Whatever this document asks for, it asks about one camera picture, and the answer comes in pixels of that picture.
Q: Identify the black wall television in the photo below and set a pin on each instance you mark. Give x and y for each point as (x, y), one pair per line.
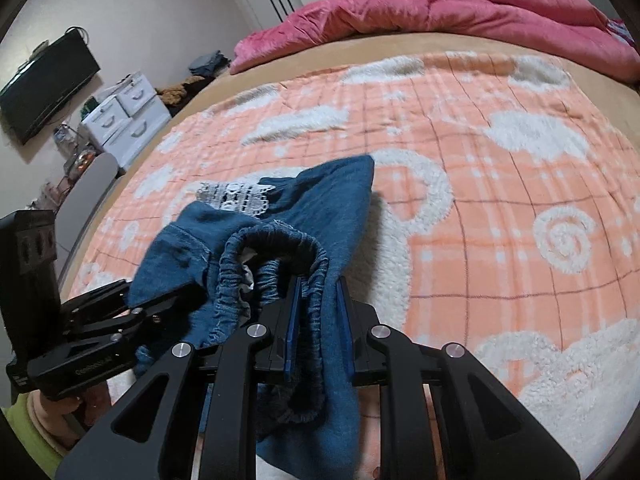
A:
(47, 87)

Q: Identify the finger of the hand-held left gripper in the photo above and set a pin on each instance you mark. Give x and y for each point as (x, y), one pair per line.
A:
(95, 302)
(160, 305)

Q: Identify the grey oval board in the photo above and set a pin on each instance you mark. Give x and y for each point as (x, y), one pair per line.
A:
(82, 205)

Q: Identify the clutter of small jars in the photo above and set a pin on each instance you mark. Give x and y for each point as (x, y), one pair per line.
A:
(72, 147)

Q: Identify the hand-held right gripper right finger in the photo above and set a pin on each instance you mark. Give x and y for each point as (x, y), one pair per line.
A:
(345, 325)

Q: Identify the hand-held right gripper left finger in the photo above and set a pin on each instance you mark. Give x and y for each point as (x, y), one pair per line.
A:
(294, 320)

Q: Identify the person's left forearm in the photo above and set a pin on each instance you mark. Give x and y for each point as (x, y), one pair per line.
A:
(25, 440)

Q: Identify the brown plush item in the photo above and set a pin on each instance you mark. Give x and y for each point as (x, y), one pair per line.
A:
(175, 91)

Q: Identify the white drawer chest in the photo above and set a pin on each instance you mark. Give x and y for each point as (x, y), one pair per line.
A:
(122, 110)

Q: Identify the colourful patterned pillow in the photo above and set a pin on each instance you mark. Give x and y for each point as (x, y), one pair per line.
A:
(624, 30)

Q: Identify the beige bed sheet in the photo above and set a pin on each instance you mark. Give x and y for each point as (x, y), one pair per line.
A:
(300, 57)

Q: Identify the pink comforter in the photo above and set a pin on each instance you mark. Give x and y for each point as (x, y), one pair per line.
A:
(425, 10)

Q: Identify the pile of folded clothes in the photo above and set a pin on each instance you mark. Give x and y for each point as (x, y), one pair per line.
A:
(206, 62)

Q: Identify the peach and white printed blanket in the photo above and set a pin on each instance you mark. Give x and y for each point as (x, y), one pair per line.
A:
(500, 185)

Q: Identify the person's left hand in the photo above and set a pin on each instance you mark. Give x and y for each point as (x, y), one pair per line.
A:
(50, 415)

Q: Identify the blue pants with lace trim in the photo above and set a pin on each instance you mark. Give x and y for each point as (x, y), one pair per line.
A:
(340, 200)

